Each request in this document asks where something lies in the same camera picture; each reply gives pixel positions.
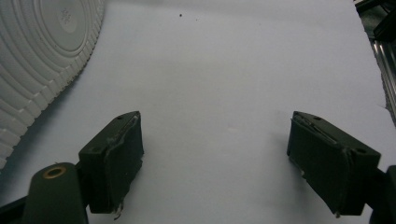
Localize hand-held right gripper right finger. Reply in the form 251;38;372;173
286;110;382;218

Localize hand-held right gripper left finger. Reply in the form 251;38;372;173
78;110;145;220

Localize white sneaker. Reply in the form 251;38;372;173
0;0;106;171

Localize black stand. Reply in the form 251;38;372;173
354;0;396;41

